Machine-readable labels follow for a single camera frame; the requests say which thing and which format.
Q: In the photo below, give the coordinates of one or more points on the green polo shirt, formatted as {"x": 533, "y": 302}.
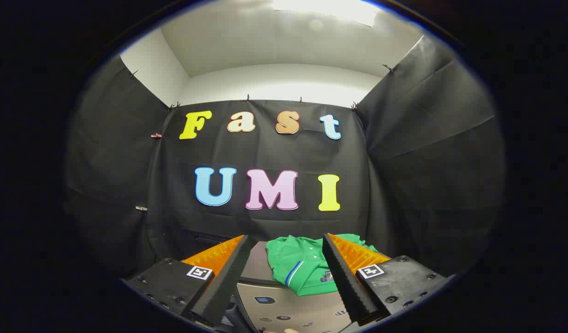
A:
{"x": 302, "y": 259}

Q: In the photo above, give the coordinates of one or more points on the black backdrop cloth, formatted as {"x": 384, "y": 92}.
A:
{"x": 265, "y": 152}

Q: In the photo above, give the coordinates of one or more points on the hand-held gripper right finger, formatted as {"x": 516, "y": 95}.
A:
{"x": 344, "y": 282}

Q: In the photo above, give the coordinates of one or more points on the grey washing machine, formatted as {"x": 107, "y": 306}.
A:
{"x": 284, "y": 306}

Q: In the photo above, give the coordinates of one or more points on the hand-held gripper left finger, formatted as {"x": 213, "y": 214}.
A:
{"x": 228, "y": 282}

